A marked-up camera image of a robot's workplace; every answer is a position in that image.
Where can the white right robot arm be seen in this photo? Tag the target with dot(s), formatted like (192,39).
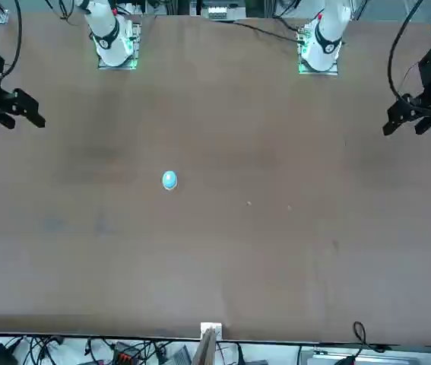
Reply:
(108,34)

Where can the grey ribbed device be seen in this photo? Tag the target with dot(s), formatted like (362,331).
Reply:
(181,355)

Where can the white table edge bracket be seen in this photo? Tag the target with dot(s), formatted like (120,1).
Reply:
(211,327)

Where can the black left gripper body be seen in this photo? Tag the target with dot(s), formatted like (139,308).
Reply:
(430,76)

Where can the blue call bell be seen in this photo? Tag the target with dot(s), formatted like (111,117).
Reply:
(169,180)

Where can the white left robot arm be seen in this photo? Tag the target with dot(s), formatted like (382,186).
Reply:
(325,42)

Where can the grey power strip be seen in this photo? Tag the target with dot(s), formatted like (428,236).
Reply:
(217,11)

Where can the aluminium frame profile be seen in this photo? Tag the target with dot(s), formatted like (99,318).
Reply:
(1,16)

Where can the silver metal box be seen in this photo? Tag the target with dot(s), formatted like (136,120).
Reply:
(352,357)

